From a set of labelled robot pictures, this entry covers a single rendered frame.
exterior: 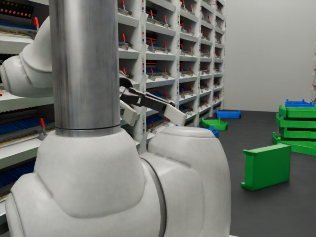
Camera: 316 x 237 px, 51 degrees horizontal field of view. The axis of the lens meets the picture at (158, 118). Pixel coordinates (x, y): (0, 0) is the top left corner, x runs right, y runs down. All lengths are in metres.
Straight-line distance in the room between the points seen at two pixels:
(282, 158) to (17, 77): 1.46
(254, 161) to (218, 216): 1.15
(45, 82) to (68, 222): 0.45
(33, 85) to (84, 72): 0.38
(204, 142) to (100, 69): 0.22
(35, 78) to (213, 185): 0.49
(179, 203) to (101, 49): 0.27
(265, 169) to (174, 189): 1.31
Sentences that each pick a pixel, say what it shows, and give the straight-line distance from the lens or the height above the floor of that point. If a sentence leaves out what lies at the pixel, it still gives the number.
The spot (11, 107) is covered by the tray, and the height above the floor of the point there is 0.49.
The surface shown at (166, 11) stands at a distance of 2.77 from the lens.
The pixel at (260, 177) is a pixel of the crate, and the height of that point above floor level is 0.07.
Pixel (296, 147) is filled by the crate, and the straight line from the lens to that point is 2.64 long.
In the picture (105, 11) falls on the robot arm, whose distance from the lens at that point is 0.49.
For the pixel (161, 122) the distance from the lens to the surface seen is 2.62.
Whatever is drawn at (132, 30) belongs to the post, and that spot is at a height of 0.84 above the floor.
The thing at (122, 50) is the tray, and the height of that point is 0.72.
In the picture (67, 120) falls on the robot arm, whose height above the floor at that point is 0.56.
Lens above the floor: 0.64
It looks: 9 degrees down
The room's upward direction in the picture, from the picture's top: straight up
